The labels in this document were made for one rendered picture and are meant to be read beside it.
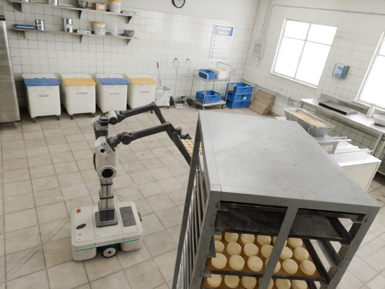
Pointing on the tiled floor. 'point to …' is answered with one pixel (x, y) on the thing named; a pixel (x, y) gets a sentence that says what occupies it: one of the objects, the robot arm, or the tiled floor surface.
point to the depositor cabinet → (359, 167)
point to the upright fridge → (7, 77)
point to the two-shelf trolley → (212, 89)
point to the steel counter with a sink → (366, 122)
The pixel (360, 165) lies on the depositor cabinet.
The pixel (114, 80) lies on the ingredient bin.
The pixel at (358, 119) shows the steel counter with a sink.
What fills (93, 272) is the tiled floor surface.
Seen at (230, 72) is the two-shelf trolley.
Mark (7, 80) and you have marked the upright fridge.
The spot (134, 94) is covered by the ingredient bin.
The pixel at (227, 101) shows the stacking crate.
